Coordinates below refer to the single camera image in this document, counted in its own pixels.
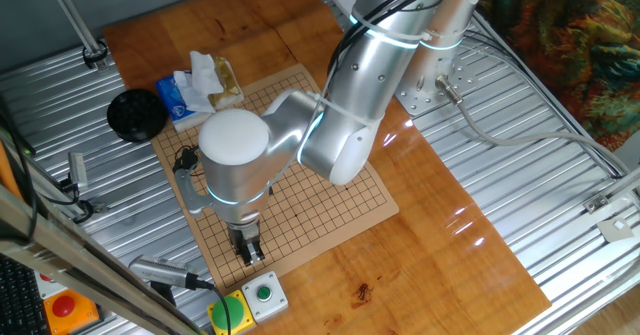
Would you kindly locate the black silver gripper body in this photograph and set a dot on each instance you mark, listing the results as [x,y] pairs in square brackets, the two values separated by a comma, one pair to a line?
[245,232]

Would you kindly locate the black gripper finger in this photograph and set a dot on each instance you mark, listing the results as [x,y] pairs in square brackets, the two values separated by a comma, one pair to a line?
[243,255]
[257,251]

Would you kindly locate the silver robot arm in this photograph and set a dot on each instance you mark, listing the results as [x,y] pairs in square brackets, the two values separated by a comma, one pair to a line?
[360,75]

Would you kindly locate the tan go board mat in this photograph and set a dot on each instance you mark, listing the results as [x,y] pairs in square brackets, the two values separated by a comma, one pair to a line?
[310,215]

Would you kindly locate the white box green button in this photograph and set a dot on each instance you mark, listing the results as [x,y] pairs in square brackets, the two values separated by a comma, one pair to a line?
[265,296]

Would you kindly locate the yellow box green button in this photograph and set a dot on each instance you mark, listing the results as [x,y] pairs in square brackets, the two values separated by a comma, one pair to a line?
[230,315]

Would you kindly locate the gold tissue pack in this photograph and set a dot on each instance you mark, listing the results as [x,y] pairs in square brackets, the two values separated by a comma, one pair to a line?
[230,82]

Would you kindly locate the blue tissue pack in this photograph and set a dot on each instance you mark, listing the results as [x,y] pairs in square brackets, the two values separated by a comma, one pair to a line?
[169,97]

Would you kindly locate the black bowl of go stones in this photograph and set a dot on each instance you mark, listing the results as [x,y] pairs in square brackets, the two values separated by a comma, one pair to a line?
[135,115]

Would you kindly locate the wood grain table mat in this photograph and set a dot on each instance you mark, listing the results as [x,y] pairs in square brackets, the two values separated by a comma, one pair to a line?
[425,275]

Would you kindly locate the orange emergency stop box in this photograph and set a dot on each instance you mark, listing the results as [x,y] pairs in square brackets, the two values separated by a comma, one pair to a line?
[70,312]

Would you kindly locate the white box red button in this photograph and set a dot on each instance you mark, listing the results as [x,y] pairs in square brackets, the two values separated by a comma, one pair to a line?
[47,285]

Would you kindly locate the black keyboard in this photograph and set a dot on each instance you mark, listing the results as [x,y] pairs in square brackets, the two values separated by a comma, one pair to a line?
[17,300]

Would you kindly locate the orange bar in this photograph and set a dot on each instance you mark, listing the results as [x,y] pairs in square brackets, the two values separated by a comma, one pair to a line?
[7,175]

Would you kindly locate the silver plate square hole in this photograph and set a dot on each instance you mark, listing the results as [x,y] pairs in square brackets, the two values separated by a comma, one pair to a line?
[607,230]

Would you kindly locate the colourful painted cloth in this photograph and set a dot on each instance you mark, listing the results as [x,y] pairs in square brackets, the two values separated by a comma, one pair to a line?
[575,50]

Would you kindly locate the silver ribbed camera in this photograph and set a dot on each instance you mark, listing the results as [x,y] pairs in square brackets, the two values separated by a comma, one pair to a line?
[160,271]

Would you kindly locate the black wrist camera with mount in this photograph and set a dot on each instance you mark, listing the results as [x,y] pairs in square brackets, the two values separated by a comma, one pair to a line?
[186,159]

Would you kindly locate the silver corner bracket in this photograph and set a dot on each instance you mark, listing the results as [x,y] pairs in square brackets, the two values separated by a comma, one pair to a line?
[595,203]
[101,65]
[97,207]

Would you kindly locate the small silver camera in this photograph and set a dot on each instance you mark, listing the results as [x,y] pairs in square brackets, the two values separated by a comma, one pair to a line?
[78,171]

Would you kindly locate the beige frame beam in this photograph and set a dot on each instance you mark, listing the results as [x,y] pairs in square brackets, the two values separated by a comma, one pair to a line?
[60,255]

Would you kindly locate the aluminium camera post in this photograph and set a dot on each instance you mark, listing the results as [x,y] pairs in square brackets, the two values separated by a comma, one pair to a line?
[70,12]
[40,175]

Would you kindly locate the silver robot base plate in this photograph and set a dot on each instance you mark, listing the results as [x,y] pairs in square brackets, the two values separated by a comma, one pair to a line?
[415,100]

